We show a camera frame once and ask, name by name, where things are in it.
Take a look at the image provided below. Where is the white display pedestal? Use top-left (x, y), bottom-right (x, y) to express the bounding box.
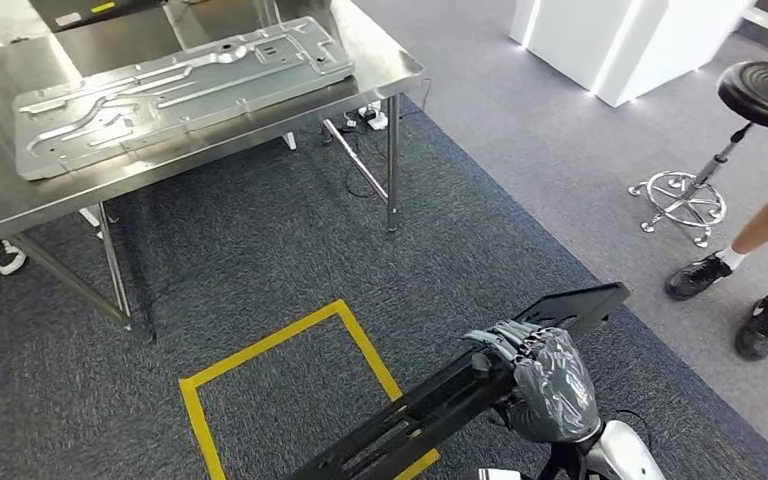
top-left (508, 0), bottom-right (758, 109)

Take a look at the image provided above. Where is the white power strip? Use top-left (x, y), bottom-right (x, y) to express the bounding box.
top-left (357, 102), bottom-right (390, 132)

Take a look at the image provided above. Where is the black round stool chrome base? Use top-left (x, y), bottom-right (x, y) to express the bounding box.
top-left (627, 60), bottom-right (768, 250)

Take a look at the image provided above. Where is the stainless steel workbench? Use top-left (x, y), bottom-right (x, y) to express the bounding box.
top-left (0, 0), bottom-right (426, 333)

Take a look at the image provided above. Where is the black plastic bracket part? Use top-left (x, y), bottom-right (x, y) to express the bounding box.
top-left (284, 282), bottom-right (632, 480)

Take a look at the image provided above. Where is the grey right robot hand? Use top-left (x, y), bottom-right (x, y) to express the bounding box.
top-left (463, 320), bottom-right (603, 445)

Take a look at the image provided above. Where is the black and white sneaker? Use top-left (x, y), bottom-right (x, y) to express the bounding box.
top-left (0, 239), bottom-right (28, 277)

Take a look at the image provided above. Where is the stamped metal panel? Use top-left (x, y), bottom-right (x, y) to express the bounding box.
top-left (11, 16), bottom-right (357, 183)

